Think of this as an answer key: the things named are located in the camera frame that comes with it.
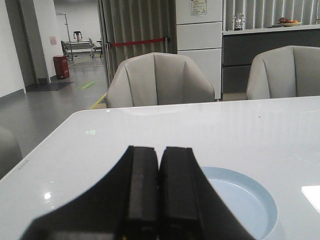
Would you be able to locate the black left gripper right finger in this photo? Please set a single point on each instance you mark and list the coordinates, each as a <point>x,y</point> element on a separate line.
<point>190,208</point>

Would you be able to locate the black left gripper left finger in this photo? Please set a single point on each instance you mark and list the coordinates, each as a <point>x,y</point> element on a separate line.
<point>121,205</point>

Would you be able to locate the light blue round plate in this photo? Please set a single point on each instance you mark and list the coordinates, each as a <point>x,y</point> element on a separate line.
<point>249,201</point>

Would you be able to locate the left beige upholstered chair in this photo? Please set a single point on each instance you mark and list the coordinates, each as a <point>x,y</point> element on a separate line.
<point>157,78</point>

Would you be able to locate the beige upholstered chair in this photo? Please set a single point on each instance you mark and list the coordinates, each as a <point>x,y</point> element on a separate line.
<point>157,78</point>
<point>285,72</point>

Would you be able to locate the dark floor mat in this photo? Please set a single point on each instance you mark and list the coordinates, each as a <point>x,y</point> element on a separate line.
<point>47,87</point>

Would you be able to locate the red trash bin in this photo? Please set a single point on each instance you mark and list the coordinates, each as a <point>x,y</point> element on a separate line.
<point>61,66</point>

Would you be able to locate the red barrier belt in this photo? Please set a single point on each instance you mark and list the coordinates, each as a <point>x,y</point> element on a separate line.
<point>140,42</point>

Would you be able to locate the metal bench in corridor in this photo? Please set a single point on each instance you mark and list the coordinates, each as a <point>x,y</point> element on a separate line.
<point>70,47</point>

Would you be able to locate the right beige upholstered chair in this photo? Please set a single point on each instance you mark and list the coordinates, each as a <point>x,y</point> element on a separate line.
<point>285,72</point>

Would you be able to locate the white refrigerator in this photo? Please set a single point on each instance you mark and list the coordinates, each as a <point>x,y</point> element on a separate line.
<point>199,36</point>

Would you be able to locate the fruit bowl on counter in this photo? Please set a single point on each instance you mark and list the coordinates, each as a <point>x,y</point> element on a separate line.
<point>287,22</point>

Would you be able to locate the metal barrier post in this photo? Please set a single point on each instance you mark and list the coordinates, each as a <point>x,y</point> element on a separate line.
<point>166,41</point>

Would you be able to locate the pink wall notice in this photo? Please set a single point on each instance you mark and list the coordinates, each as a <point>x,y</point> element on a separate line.
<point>53,40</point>

